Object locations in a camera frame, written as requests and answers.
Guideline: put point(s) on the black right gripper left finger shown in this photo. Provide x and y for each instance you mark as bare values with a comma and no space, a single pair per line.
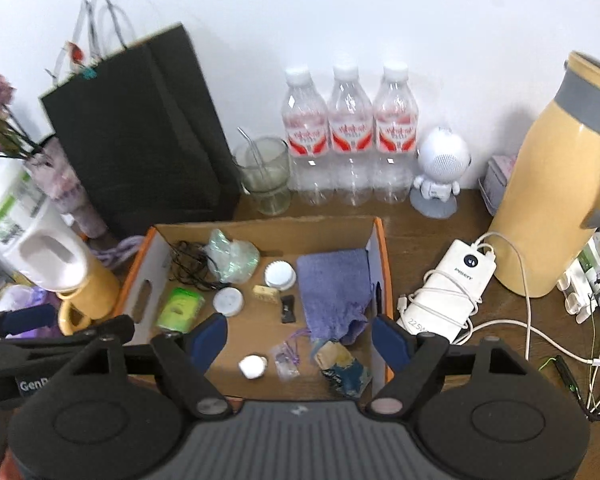
184,359

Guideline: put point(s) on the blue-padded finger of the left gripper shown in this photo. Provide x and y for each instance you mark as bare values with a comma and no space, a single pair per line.
17,322

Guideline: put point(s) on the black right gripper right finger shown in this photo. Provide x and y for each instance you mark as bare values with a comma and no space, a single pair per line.
417,366

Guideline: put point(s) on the purple woven drawstring pouch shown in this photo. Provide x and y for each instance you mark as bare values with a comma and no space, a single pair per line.
335,291

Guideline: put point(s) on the clear plastic bag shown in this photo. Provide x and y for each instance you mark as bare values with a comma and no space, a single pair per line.
231,261

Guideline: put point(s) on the purple tissue pack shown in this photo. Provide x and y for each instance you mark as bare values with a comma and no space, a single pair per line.
20,297

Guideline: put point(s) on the green small packet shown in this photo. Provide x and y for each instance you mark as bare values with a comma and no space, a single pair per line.
180,311

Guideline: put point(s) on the white power bank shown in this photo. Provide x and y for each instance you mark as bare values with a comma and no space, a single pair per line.
450,294

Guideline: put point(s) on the white small round object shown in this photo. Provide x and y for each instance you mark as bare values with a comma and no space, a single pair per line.
253,366

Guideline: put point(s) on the white round lid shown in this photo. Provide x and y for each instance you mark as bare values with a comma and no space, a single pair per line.
228,301

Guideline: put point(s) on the blue patterned wrapped item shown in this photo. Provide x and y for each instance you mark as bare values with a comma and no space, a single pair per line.
345,373

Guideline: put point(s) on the white green-labelled jug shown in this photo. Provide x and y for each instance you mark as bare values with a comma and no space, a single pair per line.
34,239

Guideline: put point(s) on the small yellow eraser block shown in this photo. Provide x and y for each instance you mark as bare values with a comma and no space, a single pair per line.
266,294

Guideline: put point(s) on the small clear zip bag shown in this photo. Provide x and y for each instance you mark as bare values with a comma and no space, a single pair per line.
286,362

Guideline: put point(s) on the black binder clip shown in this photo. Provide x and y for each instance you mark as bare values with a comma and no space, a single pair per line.
287,316

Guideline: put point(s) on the white scalloped bottle cap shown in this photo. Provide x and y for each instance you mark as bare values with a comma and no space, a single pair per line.
280,275

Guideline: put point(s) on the orange cardboard box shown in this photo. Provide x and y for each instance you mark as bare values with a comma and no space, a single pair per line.
257,329

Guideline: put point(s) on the white power strip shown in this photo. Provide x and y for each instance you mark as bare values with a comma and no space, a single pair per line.
580,283

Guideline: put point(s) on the grey storage tin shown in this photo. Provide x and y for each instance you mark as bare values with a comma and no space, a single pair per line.
493,184

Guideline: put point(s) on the white astronaut speaker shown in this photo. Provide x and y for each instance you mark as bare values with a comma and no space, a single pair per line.
443,157

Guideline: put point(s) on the middle clear water bottle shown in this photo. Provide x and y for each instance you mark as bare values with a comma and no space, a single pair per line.
351,127

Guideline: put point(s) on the clear water bottle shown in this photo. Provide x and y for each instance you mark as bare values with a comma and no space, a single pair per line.
305,118
351,127
396,119

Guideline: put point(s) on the clear glass cup with straw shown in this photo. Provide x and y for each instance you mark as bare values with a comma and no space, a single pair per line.
264,170

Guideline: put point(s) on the black paper shopping bag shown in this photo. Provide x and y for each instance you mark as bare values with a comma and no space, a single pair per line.
141,132

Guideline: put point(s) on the right clear water bottle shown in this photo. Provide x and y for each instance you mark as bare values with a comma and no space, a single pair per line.
396,119

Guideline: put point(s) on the yellow thermos jug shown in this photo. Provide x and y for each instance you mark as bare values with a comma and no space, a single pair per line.
551,205

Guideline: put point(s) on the left clear water bottle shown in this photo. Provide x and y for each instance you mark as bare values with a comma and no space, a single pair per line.
305,118

